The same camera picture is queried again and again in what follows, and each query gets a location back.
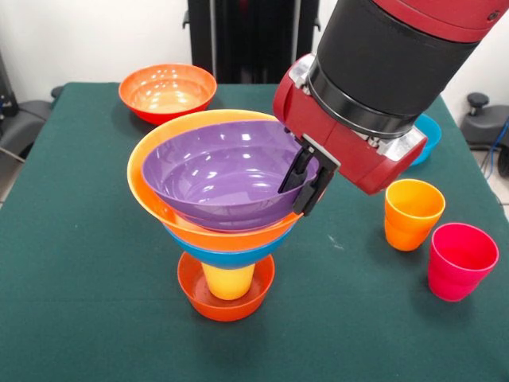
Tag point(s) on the large orange bowl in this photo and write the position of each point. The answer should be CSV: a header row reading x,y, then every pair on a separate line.
x,y
222,240

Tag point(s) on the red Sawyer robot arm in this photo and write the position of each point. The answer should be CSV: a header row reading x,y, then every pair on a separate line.
x,y
397,55

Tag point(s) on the orange cup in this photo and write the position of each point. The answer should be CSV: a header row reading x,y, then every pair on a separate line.
x,y
409,227

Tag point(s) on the dark green tablecloth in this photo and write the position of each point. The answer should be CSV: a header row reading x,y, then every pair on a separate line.
x,y
254,350

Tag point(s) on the large blue bowl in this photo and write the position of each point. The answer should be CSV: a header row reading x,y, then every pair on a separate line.
x,y
230,258

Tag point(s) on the yellow cup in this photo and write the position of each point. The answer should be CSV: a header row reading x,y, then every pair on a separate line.
x,y
228,284

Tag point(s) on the small blue bowl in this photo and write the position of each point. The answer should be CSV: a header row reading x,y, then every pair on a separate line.
x,y
433,135

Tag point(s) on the small red bowl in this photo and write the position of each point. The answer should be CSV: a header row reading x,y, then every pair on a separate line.
x,y
226,312

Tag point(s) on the grey black floor base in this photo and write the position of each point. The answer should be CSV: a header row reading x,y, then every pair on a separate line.
x,y
489,127
24,119

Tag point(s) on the pink cup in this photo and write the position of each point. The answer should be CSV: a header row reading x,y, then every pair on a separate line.
x,y
457,270

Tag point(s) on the black computer tower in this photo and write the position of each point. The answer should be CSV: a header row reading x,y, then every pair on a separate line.
x,y
5,91

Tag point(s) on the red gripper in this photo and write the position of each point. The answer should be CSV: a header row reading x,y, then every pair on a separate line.
x,y
350,151

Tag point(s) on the purple bowl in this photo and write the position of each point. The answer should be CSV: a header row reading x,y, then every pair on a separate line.
x,y
222,191

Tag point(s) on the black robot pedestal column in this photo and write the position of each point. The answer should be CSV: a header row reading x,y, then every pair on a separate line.
x,y
254,40

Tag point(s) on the large red bowl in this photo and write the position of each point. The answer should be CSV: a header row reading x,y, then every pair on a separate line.
x,y
167,91

